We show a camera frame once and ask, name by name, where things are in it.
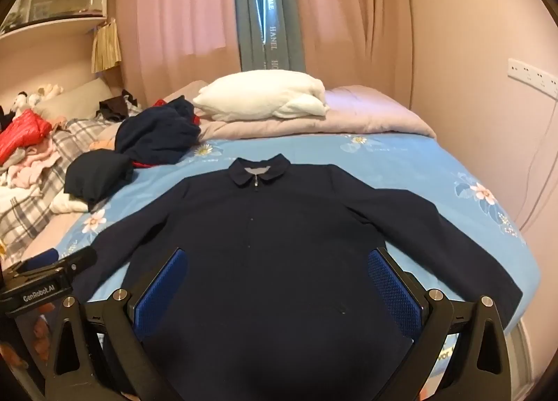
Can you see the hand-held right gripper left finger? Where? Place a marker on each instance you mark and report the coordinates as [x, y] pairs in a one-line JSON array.
[[161, 292]]

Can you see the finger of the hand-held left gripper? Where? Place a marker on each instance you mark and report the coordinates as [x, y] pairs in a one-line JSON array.
[[80, 258]]

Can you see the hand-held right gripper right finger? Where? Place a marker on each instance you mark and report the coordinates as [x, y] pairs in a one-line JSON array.
[[392, 292]]

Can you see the navy zip jacket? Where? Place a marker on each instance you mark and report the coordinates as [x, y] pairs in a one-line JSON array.
[[270, 253]]

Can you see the pale pink clothes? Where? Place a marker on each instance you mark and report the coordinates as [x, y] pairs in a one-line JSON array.
[[35, 161]]

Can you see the white garment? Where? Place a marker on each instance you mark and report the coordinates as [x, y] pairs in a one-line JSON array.
[[65, 205]]

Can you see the grey plaid blanket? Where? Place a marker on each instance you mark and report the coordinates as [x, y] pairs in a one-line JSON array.
[[26, 209]]

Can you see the dark folded garment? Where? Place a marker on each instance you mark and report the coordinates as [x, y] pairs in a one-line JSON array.
[[96, 174]]

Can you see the blue floral bed sheet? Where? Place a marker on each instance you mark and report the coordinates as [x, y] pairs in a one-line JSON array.
[[392, 161]]

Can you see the red puffer jacket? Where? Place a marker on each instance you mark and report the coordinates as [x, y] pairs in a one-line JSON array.
[[22, 130]]

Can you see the crumpled navy garment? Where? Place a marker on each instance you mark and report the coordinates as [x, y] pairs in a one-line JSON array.
[[152, 135]]

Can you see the dark brown garment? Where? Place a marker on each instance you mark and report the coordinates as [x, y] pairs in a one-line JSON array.
[[113, 109]]

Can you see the beige headboard cushion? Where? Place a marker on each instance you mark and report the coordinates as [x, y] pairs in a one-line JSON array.
[[83, 98]]

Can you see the white plush toy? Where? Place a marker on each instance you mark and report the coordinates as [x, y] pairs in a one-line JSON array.
[[43, 91]]

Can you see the pink quilt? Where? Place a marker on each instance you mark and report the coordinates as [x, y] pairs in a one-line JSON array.
[[370, 113]]

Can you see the beige pleated cloth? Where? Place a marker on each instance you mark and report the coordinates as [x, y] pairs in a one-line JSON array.
[[107, 48]]

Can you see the white folded blanket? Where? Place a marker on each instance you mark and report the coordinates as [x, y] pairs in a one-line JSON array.
[[261, 91]]

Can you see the pink curtain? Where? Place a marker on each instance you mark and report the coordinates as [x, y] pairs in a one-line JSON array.
[[174, 13], [348, 13]]

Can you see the grey curtain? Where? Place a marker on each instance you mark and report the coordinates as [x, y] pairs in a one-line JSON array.
[[250, 35]]

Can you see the white wall socket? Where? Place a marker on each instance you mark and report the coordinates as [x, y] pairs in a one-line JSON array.
[[532, 74]]

